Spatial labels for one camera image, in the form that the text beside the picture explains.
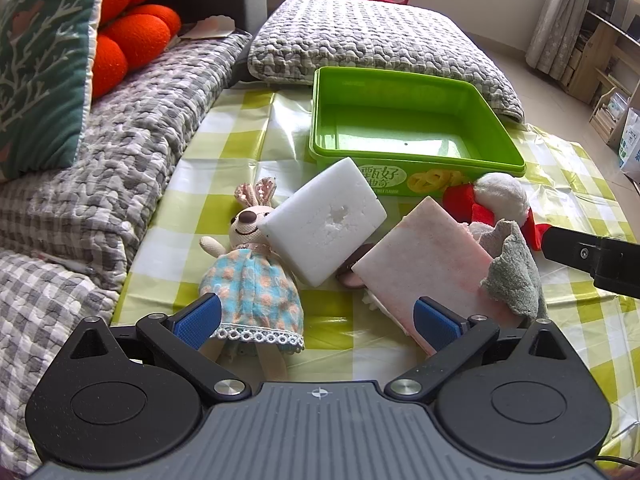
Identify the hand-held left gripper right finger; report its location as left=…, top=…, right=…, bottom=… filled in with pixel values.
left=385, top=296, right=571, bottom=403

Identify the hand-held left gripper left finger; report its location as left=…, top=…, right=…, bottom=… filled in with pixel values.
left=65, top=292, right=251, bottom=403

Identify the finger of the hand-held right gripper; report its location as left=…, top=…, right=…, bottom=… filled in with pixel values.
left=542, top=225, right=640, bottom=301

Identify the grey-green towel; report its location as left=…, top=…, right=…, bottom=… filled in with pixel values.
left=465, top=217, right=551, bottom=323

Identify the white plush toy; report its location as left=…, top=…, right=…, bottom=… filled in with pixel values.
left=361, top=287, right=401, bottom=326

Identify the pink sponge block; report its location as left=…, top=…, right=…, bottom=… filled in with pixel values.
left=351, top=196, right=526, bottom=358

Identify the bunny doll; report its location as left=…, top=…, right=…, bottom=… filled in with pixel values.
left=198, top=176, right=306, bottom=381

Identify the red and white santa plush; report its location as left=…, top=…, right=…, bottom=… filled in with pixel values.
left=442, top=172, right=551, bottom=251

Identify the white sponge block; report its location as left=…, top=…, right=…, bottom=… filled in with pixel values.
left=262, top=156, right=388, bottom=288

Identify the green plastic box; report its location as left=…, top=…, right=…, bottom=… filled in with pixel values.
left=307, top=66, right=527, bottom=198

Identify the brown soft toy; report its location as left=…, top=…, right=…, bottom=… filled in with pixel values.
left=335, top=244, right=375, bottom=291

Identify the white printed bag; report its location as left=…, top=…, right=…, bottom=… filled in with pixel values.
left=617, top=107, right=640, bottom=183

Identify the grey sofa with quilted cover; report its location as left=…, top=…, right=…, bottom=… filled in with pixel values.
left=0, top=0, right=268, bottom=476

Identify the green checked tablecloth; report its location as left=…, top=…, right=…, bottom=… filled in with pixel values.
left=107, top=87, right=640, bottom=461

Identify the wooden shelf unit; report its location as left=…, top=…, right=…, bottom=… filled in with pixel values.
left=560, top=0, right=640, bottom=148

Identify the patterned curtain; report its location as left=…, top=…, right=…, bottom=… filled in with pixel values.
left=525, top=0, right=608, bottom=81

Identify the orange carrot plush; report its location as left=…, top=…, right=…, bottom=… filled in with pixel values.
left=90, top=0, right=183, bottom=100

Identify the white scalloped paper piece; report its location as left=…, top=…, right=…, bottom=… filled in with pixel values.
left=177, top=14, right=236, bottom=41

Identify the grey quilted cushion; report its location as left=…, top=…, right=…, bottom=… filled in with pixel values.
left=247, top=0, right=526, bottom=123

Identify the teal branch-print pillow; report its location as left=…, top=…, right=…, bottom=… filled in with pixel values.
left=0, top=0, right=108, bottom=183

